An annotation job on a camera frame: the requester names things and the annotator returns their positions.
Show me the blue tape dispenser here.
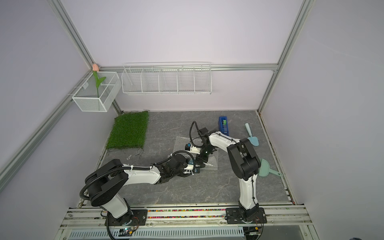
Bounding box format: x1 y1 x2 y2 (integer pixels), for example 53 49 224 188
218 116 229 136

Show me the white vent grille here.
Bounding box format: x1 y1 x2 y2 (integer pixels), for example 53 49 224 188
66 227 245 240

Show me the teal plastic dustpan brush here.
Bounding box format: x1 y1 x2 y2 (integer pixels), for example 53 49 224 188
258 159 283 177

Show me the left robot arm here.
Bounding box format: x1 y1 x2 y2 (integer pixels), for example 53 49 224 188
79 151 200 226

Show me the white mesh box basket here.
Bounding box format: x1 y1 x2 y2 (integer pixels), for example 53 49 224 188
72 72 122 113

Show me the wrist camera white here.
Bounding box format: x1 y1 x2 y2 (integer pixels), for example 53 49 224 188
183 166 200 175
185 143 203 155

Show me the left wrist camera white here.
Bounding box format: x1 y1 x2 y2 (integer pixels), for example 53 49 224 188
183 166 200 175

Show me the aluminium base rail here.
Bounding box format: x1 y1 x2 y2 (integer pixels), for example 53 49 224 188
59 204 313 230

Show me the green artificial grass mat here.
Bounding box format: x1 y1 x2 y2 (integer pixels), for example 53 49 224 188
106 111 149 149

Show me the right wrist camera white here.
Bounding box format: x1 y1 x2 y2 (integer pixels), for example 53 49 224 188
185 143 203 155

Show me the teal plastic trowel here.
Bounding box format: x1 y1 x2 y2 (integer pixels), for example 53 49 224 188
245 123 259 147

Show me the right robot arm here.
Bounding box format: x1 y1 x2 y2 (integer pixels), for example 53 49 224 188
197 128 262 223

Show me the white wire wall basket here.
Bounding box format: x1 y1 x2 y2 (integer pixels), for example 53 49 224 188
122 62 213 95

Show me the pink artificial tulip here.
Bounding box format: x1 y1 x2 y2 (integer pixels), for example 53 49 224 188
92 64 106 98

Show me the clear bubble wrap sheet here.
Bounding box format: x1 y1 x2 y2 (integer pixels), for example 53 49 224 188
174 136 219 171

